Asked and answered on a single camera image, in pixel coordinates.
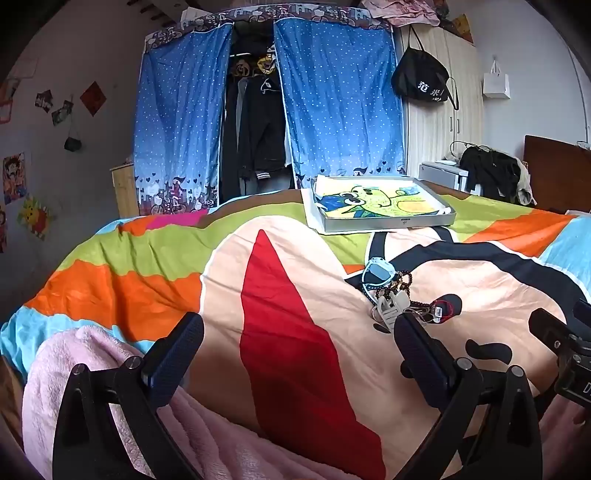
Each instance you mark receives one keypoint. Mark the red and yellow packet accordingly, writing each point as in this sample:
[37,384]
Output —
[463,28]

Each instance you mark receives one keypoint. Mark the small wall photo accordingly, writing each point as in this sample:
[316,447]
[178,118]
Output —
[44,100]
[62,113]

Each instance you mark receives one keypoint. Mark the cream wooden wardrobe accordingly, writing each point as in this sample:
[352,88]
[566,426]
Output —
[443,134]

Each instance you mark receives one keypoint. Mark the pink fleece blanket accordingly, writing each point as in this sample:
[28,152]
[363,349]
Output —
[92,341]

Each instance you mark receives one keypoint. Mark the small dark hanging pouch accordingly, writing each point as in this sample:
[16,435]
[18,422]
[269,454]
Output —
[72,144]

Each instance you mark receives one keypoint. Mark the blue dotted wardrobe curtain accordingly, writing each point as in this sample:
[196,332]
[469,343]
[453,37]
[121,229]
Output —
[337,106]
[180,124]

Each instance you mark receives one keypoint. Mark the black draped clothes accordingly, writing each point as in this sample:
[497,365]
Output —
[491,173]

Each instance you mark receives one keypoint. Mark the cartoon bear painting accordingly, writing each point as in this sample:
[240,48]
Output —
[383,198]

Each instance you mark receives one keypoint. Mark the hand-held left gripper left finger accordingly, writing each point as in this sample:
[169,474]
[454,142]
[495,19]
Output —
[173,364]

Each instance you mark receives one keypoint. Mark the brown wooden headboard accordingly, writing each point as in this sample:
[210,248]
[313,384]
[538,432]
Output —
[558,170]

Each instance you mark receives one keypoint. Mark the white paper bag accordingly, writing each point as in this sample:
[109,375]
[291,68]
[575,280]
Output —
[496,85]

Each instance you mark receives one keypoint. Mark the silver metal rings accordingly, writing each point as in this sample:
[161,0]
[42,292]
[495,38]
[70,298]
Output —
[421,314]

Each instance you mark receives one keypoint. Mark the white appliance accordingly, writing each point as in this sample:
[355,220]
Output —
[438,175]

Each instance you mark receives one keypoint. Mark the colourful printed bedspread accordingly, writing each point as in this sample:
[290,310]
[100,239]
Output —
[300,323]

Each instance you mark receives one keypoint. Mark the red diamond wall paper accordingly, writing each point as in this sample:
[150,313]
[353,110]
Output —
[93,98]

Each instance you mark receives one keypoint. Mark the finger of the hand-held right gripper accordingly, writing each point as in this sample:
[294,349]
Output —
[582,309]
[549,330]

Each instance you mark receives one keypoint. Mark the pink clothes pile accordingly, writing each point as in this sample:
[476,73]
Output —
[401,11]

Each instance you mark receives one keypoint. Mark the dark hanging clothes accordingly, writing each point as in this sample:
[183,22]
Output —
[261,129]

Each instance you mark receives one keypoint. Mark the cartoon wall poster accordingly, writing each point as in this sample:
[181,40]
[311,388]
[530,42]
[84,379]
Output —
[14,177]

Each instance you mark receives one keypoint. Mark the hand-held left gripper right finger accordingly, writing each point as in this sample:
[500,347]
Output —
[418,350]

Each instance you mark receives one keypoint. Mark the yellow cartoon wall sticker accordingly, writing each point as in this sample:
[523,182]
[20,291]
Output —
[34,217]

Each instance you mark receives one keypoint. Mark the person's right hand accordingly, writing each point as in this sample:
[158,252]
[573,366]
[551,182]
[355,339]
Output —
[575,429]

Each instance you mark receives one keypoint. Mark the white plastic clip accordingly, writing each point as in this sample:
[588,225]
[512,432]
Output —
[392,304]

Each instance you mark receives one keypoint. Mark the light wooden cabinet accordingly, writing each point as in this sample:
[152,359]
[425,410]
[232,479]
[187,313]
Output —
[124,194]

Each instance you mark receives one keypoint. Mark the patterned wardrobe top trim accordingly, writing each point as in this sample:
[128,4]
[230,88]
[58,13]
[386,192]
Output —
[295,13]

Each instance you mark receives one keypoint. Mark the grey shallow tray box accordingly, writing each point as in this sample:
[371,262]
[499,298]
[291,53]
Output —
[392,226]

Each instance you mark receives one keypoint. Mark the beige garment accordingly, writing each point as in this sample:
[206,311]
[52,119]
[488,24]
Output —
[525,187]

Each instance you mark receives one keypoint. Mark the red and black charm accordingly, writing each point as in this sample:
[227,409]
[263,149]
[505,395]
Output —
[445,307]

